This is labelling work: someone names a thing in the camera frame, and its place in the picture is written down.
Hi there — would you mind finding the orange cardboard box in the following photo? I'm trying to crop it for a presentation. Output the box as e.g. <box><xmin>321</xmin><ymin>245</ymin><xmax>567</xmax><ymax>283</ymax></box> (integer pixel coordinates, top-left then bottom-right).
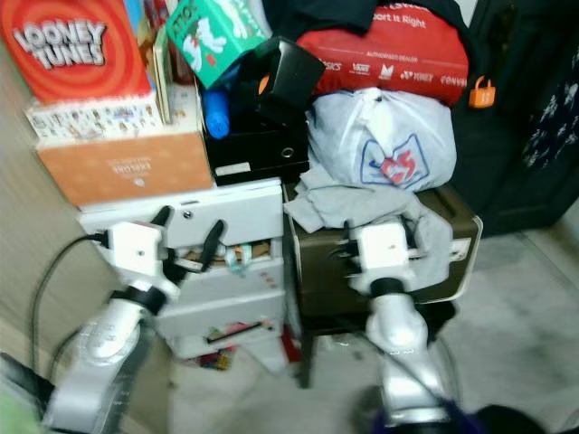
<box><xmin>36</xmin><ymin>131</ymin><xmax>214</xmax><ymax>208</ymax></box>

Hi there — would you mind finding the black file box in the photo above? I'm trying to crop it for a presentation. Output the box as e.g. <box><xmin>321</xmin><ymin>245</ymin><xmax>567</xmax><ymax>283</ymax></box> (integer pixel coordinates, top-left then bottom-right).
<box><xmin>204</xmin><ymin>98</ymin><xmax>314</xmax><ymax>187</ymax></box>

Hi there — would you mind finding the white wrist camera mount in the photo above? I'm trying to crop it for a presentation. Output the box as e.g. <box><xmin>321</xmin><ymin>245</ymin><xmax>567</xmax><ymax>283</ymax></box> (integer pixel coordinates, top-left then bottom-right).
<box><xmin>109</xmin><ymin>222</ymin><xmax>173</xmax><ymax>291</ymax></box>
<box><xmin>353</xmin><ymin>222</ymin><xmax>418</xmax><ymax>296</ymax></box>

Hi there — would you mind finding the white sticker print box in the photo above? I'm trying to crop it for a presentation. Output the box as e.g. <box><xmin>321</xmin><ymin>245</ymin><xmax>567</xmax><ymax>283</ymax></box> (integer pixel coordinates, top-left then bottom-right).
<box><xmin>25</xmin><ymin>94</ymin><xmax>174</xmax><ymax>145</ymax></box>

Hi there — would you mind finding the green box with white bird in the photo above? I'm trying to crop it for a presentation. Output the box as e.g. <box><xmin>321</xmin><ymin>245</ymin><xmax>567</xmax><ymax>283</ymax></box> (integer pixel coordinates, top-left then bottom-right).
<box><xmin>165</xmin><ymin>0</ymin><xmax>269</xmax><ymax>90</ymax></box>

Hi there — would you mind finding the dark brown cabinet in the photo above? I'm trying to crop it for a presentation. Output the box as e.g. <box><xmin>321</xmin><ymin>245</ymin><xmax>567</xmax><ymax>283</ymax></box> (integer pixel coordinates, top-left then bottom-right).
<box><xmin>285</xmin><ymin>185</ymin><xmax>483</xmax><ymax>364</ymax></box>

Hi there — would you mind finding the white plastic bag with logo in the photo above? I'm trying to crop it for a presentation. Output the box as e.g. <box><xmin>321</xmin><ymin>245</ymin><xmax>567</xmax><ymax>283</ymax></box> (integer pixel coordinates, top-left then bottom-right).
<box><xmin>308</xmin><ymin>88</ymin><xmax>457</xmax><ymax>193</ymax></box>

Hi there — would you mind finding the white plastic drawer unit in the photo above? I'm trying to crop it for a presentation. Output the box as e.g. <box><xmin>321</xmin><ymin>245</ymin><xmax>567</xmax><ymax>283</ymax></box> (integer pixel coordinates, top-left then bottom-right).
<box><xmin>77</xmin><ymin>178</ymin><xmax>287</xmax><ymax>364</ymax></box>

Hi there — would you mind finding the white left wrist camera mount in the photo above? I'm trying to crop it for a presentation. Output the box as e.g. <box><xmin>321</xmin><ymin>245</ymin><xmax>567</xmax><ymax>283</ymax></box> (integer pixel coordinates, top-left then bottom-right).
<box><xmin>109</xmin><ymin>222</ymin><xmax>173</xmax><ymax>291</ymax></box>

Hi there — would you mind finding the red sports bag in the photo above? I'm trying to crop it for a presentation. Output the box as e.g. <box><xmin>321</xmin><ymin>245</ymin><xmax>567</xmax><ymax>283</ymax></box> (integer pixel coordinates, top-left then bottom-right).
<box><xmin>297</xmin><ymin>5</ymin><xmax>472</xmax><ymax>107</ymax></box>

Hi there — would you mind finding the black flat case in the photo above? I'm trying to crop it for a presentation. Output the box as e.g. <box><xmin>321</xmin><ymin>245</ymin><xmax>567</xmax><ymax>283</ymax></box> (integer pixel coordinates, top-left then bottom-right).
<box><xmin>235</xmin><ymin>36</ymin><xmax>327</xmax><ymax>120</ymax></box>

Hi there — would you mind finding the grey cloth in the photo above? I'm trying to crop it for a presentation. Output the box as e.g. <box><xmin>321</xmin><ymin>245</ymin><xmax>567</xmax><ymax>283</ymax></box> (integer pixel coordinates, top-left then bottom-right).
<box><xmin>283</xmin><ymin>167</ymin><xmax>454</xmax><ymax>287</ymax></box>

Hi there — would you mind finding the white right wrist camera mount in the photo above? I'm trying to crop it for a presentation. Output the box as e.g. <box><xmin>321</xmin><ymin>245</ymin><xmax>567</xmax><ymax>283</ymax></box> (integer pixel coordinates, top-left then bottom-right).
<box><xmin>353</xmin><ymin>222</ymin><xmax>418</xmax><ymax>296</ymax></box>

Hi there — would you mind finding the orange padlock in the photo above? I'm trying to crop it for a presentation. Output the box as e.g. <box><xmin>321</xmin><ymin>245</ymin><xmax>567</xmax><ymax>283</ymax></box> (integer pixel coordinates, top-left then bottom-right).
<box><xmin>469</xmin><ymin>77</ymin><xmax>498</xmax><ymax>110</ymax></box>

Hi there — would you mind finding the orange Looney Tunes box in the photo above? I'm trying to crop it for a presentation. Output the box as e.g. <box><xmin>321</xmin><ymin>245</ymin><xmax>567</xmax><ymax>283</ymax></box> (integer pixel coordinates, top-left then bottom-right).
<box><xmin>0</xmin><ymin>0</ymin><xmax>154</xmax><ymax>104</ymax></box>

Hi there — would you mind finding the black garment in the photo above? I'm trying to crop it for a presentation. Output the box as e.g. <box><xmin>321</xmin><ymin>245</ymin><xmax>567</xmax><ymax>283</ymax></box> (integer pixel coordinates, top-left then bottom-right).
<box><xmin>262</xmin><ymin>0</ymin><xmax>471</xmax><ymax>39</ymax></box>

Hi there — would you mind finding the dark floral cloth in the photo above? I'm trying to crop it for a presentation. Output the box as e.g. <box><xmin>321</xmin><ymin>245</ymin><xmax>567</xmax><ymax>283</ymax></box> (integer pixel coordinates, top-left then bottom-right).
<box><xmin>518</xmin><ymin>54</ymin><xmax>579</xmax><ymax>175</ymax></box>

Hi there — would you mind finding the blue plastic bottle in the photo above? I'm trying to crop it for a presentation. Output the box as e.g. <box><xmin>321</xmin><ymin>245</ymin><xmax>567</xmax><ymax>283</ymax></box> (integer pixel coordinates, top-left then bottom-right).
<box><xmin>204</xmin><ymin>89</ymin><xmax>231</xmax><ymax>140</ymax></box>

